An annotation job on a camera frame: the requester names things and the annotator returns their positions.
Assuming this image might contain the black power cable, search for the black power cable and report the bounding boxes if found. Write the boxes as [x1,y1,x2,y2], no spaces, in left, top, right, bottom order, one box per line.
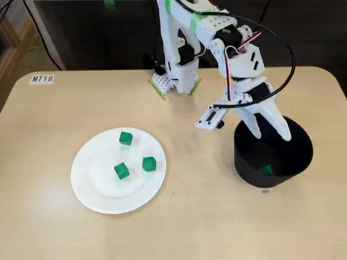
[258,0,272,24]

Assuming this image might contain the green tape strip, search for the green tape strip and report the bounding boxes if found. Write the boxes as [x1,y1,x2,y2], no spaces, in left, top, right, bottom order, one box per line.
[189,77,203,96]
[147,77,166,101]

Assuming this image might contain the black plug connector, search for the black plug connector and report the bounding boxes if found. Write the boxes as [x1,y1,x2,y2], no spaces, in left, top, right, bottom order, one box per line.
[143,53,166,76]

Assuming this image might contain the white paper plate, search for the white paper plate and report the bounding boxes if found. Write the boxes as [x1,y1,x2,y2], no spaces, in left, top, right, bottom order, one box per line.
[70,127,167,215]

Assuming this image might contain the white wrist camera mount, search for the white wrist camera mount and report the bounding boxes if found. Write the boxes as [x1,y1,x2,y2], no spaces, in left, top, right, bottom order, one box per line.
[195,102,228,131]

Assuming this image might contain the green tape band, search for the green tape band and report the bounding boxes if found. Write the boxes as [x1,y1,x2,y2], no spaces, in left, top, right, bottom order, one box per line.
[163,0,177,14]
[189,12,208,33]

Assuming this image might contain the red servo wire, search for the red servo wire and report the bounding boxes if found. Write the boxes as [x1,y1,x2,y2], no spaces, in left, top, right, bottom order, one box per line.
[223,31,263,101]

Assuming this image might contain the white metal frame post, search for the white metal frame post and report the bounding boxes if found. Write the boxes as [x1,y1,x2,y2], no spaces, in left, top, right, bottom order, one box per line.
[23,0,67,72]

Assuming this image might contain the white label MT18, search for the white label MT18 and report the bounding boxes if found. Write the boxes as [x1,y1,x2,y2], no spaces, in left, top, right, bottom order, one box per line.
[29,74,55,85]

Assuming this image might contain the thick black camera cable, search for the thick black camera cable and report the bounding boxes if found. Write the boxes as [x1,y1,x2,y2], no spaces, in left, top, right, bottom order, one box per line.
[200,10,297,111]

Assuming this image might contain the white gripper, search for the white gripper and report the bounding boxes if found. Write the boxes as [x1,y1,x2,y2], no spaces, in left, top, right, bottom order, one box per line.
[220,76,293,142]

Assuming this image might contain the black pot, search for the black pot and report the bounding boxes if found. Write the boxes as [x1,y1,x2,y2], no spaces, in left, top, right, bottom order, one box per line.
[233,114,314,188]

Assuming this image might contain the wooden cabinet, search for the wooden cabinet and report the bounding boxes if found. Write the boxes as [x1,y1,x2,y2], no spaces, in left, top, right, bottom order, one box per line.
[0,15,37,112]

